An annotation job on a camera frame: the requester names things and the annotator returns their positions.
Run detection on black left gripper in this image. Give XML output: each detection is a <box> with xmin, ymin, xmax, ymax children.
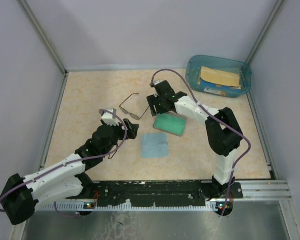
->
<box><xmin>101</xmin><ymin>118</ymin><xmax>139</xmax><ymax>156</ymax></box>

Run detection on blue cleaning cloth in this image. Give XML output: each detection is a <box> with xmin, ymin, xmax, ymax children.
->
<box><xmin>141</xmin><ymin>132</ymin><xmax>169</xmax><ymax>159</ymax></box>

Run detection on grey glasses case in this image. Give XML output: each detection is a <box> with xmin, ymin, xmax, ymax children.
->
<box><xmin>153</xmin><ymin>113</ymin><xmax>187</xmax><ymax>137</ymax></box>

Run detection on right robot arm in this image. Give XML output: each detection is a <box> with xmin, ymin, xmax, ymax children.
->
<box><xmin>146</xmin><ymin>80</ymin><xmax>243</xmax><ymax>198</ymax></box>

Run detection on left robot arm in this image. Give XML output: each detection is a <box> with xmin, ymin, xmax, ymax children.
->
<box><xmin>0</xmin><ymin>118</ymin><xmax>140</xmax><ymax>225</ymax></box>

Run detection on teal plastic basin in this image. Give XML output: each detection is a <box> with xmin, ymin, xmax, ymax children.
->
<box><xmin>186</xmin><ymin>55</ymin><xmax>252</xmax><ymax>98</ymax></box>

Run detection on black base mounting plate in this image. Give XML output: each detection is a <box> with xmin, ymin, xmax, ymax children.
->
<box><xmin>70</xmin><ymin>180</ymin><xmax>229</xmax><ymax>207</ymax></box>

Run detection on black thin-frame glasses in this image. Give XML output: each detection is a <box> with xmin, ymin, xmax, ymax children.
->
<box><xmin>119</xmin><ymin>93</ymin><xmax>150</xmax><ymax>121</ymax></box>

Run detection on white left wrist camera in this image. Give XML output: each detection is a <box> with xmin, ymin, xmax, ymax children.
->
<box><xmin>99</xmin><ymin>108</ymin><xmax>119</xmax><ymax>126</ymax></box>

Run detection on right aluminium frame post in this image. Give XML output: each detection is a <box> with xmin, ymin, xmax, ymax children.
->
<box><xmin>245</xmin><ymin>0</ymin><xmax>286</xmax><ymax>65</ymax></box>

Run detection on aluminium frame post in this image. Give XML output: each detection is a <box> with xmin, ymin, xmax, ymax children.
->
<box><xmin>245</xmin><ymin>0</ymin><xmax>286</xmax><ymax>65</ymax></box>
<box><xmin>16</xmin><ymin>0</ymin><xmax>69</xmax><ymax>76</ymax></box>

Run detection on left aluminium frame post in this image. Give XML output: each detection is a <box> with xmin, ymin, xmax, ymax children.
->
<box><xmin>16</xmin><ymin>0</ymin><xmax>69</xmax><ymax>76</ymax></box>

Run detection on aluminium front rail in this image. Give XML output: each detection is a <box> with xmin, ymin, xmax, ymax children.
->
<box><xmin>40</xmin><ymin>180</ymin><xmax>292</xmax><ymax>214</ymax></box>

